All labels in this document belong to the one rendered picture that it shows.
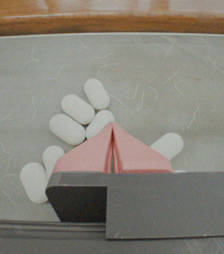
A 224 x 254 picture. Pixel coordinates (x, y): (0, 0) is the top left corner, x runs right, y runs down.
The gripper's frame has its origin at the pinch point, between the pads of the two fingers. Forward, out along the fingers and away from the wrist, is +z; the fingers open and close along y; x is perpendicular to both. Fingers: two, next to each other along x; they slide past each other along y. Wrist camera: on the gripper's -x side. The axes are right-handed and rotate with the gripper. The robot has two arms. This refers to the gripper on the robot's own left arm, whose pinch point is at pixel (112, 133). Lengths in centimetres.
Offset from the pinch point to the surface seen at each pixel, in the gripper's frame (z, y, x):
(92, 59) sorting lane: 8.3, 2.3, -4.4
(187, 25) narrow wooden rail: 10.5, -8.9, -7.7
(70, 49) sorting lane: 9.4, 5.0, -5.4
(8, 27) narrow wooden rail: 10.3, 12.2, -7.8
